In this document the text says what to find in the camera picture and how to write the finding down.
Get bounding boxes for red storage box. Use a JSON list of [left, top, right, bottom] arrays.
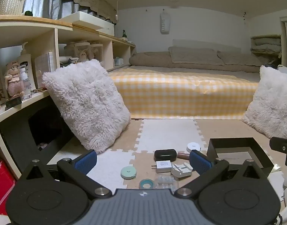
[[0, 155, 16, 216]]

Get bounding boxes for knitted doll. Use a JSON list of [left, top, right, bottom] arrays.
[[4, 61, 25, 98]]

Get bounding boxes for plaid box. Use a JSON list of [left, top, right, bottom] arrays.
[[35, 52, 55, 89]]

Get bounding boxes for black label stand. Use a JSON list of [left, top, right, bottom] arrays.
[[5, 97, 22, 109]]

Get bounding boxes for white charger plug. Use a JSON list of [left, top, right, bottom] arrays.
[[151, 160, 173, 173]]

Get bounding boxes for black square box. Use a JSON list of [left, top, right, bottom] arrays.
[[206, 137, 275, 170]]

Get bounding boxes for white flat box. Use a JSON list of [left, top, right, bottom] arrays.
[[58, 11, 116, 37]]

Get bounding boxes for clear doll display case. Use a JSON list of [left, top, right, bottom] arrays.
[[89, 43, 104, 67], [64, 42, 91, 62]]

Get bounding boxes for mint round tape measure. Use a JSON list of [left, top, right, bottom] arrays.
[[121, 166, 137, 180]]

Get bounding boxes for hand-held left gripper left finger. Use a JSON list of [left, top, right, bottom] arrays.
[[17, 149, 112, 200]]

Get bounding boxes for white lotion pump bottle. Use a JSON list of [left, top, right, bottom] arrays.
[[18, 42, 36, 89]]

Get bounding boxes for beige bed pillow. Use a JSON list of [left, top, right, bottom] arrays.
[[217, 51, 263, 66], [168, 46, 225, 66]]

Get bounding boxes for teal tape roll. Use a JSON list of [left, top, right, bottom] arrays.
[[139, 179, 154, 190]]

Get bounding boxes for yellow checked bed sheet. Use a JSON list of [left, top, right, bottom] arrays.
[[108, 66, 259, 120]]

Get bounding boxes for white fluffy cushion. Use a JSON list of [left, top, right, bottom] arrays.
[[242, 65, 287, 140], [41, 59, 132, 155]]

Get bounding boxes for small clear bottle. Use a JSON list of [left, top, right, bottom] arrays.
[[19, 67, 32, 100]]

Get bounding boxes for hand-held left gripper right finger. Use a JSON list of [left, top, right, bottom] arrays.
[[174, 149, 269, 198]]

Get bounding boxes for clear blister pack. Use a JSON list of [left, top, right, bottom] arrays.
[[154, 175, 177, 191]]

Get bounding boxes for grey curtains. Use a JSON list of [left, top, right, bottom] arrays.
[[21, 0, 116, 25]]

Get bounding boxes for folded beige blankets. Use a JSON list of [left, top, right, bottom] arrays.
[[251, 35, 282, 57]]

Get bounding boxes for black earbuds case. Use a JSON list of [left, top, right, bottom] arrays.
[[154, 149, 177, 162]]

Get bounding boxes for white hanging pouch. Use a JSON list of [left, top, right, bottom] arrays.
[[159, 9, 170, 35]]

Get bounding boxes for wooden shelf unit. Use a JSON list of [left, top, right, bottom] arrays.
[[0, 15, 137, 181]]

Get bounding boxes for white plastic tool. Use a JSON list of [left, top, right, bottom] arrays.
[[171, 163, 193, 181]]

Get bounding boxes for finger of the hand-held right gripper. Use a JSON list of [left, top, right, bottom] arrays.
[[269, 136, 287, 152]]

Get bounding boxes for foam puzzle floor mat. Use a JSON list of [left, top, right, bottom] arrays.
[[48, 118, 287, 218]]

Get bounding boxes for white round tape roll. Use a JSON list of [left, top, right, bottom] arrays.
[[186, 142, 201, 153]]

